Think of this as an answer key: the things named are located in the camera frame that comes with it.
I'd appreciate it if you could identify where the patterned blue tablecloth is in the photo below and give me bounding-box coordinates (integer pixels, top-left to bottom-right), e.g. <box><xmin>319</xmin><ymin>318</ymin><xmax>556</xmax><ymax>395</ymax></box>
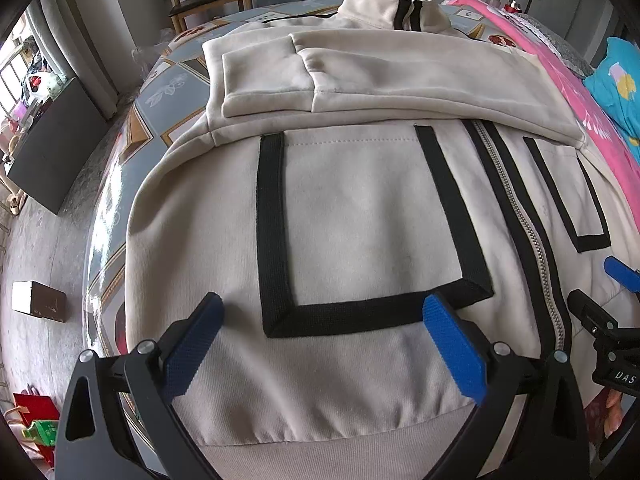
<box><xmin>81</xmin><ymin>0</ymin><xmax>522</xmax><ymax>476</ymax></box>

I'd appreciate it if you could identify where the green gift bag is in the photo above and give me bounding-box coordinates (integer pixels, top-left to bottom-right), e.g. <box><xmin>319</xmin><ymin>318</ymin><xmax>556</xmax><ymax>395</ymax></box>
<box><xmin>22</xmin><ymin>419</ymin><xmax>58</xmax><ymax>448</ymax></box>

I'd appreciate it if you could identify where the brown cardboard box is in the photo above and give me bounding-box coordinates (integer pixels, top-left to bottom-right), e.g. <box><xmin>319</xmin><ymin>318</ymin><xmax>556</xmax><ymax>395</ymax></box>
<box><xmin>11</xmin><ymin>281</ymin><xmax>66</xmax><ymax>323</ymax></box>

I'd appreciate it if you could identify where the cyan patterned garment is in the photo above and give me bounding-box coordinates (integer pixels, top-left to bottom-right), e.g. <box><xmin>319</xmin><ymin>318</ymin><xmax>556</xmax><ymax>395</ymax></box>
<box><xmin>584</xmin><ymin>37</ymin><xmax>640</xmax><ymax>160</ymax></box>

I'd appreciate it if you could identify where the grey curtain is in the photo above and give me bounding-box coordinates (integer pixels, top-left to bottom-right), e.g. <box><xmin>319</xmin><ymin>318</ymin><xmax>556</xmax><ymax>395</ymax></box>
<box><xmin>27</xmin><ymin>0</ymin><xmax>168</xmax><ymax>119</ymax></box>

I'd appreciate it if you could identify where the beige zip-up jacket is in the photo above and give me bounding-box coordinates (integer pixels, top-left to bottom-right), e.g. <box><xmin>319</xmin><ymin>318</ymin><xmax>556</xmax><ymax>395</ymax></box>
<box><xmin>124</xmin><ymin>0</ymin><xmax>640</xmax><ymax>480</ymax></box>

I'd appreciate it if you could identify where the clear plastic bag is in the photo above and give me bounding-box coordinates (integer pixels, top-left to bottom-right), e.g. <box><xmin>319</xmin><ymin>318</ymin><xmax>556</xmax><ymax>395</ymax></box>
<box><xmin>131</xmin><ymin>28</ymin><xmax>175</xmax><ymax>79</ymax></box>

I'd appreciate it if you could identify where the red paper bag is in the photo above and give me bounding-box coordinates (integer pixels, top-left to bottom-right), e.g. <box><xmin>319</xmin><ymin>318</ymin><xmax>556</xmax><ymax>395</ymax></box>
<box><xmin>6</xmin><ymin>388</ymin><xmax>60</xmax><ymax>468</ymax></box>

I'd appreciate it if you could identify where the pink patterned garment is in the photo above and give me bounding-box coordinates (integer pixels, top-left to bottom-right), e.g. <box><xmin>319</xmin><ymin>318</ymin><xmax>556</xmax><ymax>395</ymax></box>
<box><xmin>442</xmin><ymin>0</ymin><xmax>639</xmax><ymax>226</ymax></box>

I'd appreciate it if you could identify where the dark grey cabinet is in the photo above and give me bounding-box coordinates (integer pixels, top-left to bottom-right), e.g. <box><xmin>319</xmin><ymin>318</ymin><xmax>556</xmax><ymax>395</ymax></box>
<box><xmin>6</xmin><ymin>78</ymin><xmax>107</xmax><ymax>214</ymax></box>

